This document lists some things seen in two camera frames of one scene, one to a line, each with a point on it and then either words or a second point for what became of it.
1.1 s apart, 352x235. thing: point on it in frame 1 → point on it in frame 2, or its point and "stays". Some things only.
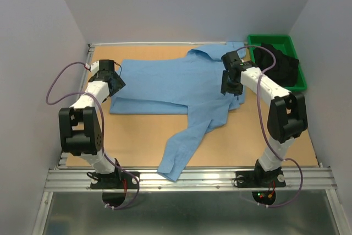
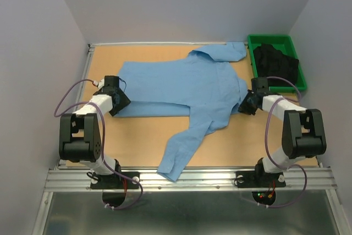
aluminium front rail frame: (303, 178) stays
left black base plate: (115, 180) stays
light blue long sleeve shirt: (192, 87) stays
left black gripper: (119, 84) → (124, 102)
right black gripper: (238, 89) → (244, 108)
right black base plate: (254, 179) stays
